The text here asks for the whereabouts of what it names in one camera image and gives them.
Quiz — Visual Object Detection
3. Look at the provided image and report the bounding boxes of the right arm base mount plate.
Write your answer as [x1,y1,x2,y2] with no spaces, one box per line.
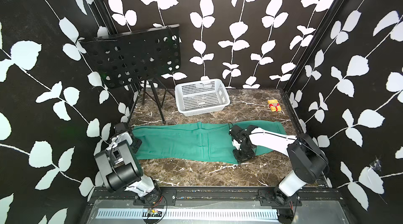
[257,187,302,208]

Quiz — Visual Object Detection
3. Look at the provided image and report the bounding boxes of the green long pants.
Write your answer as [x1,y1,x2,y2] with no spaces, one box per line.
[132,120,286,164]

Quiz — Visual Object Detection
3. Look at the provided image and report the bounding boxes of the black perforated music stand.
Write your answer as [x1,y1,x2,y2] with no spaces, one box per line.
[81,24,181,111]

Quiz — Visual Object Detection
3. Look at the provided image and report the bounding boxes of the white plastic basket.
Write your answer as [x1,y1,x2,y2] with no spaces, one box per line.
[175,79,230,117]

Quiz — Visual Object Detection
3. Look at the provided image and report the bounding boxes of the small green circuit board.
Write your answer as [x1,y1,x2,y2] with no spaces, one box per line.
[144,208,164,219]

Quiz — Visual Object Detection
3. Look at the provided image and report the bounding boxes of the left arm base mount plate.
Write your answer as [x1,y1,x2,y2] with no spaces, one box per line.
[133,188,177,208]

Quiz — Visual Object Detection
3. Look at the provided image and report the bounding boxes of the white slotted cable duct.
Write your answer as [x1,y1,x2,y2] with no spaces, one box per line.
[95,208,279,221]

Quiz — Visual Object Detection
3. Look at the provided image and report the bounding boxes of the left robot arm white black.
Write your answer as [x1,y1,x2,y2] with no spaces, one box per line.
[94,123,162,204]

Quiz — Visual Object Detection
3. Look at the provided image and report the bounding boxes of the yellow red small box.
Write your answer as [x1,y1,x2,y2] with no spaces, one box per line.
[267,99,282,112]

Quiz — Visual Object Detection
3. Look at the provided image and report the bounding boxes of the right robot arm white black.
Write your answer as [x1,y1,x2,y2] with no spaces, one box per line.
[229,125,329,206]

